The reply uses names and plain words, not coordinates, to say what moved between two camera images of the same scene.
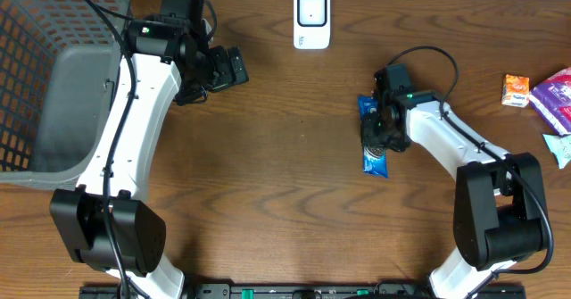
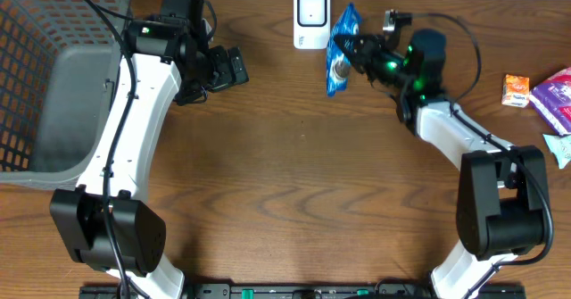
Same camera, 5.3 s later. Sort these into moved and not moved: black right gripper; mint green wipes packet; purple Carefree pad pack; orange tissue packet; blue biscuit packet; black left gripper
Moved: black right gripper; blue biscuit packet
Not moved: orange tissue packet; mint green wipes packet; black left gripper; purple Carefree pad pack
